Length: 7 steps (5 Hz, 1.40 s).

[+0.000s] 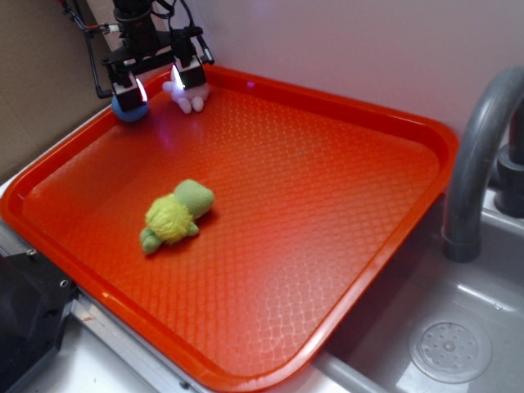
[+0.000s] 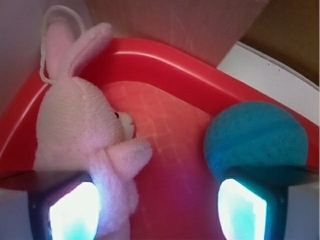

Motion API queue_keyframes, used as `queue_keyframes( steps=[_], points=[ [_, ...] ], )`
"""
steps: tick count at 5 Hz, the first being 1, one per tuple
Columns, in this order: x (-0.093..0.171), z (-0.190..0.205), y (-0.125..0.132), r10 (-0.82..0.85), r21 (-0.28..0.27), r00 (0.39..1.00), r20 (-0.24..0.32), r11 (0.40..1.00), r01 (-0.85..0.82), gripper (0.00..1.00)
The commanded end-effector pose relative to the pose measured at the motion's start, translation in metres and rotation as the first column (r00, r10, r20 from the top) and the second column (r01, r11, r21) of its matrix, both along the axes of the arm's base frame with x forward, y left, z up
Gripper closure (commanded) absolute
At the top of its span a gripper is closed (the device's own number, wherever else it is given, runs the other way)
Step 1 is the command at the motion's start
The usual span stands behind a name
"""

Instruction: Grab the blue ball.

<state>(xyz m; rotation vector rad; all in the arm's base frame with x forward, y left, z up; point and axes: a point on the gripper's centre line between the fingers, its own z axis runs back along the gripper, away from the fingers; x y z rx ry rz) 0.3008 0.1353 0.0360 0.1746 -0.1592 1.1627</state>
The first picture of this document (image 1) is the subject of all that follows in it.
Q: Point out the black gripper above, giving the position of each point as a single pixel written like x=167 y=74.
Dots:
x=144 y=49

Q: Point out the blue textured ball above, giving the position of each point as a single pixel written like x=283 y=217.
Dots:
x=130 y=116

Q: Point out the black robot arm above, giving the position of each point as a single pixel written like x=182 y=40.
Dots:
x=141 y=13

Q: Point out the pink plush bunny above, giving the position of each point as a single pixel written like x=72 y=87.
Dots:
x=188 y=100

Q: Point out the green plush turtle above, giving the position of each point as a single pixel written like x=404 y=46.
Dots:
x=174 y=216

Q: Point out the red plastic tray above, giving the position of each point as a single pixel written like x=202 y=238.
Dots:
x=313 y=195

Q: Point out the dark grey faucet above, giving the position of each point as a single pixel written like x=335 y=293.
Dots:
x=493 y=138

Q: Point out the grey sink basin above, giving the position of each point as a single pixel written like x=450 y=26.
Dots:
x=369 y=351

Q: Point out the sink drain strainer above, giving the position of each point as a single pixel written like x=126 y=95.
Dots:
x=450 y=348

